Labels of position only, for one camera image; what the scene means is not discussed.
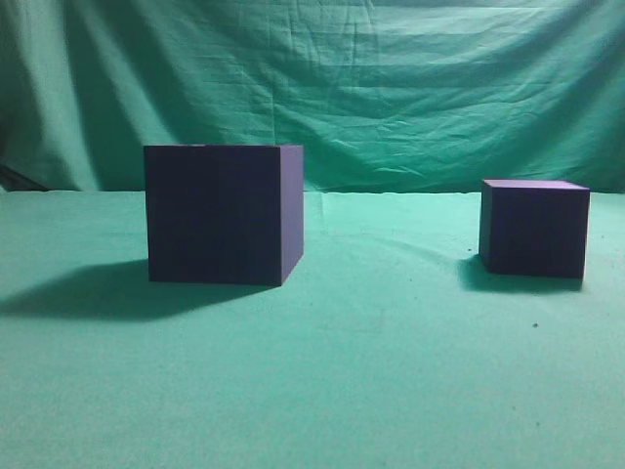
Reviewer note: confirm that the large purple cube groove box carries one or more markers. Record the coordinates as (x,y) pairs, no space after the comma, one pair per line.
(224,213)

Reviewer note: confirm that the green table cloth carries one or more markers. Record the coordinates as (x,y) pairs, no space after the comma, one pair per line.
(389,346)

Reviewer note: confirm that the green backdrop cloth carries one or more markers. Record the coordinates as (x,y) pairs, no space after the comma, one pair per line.
(385,96)

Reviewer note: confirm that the small purple cube block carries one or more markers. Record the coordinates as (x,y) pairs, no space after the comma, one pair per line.
(534,227)

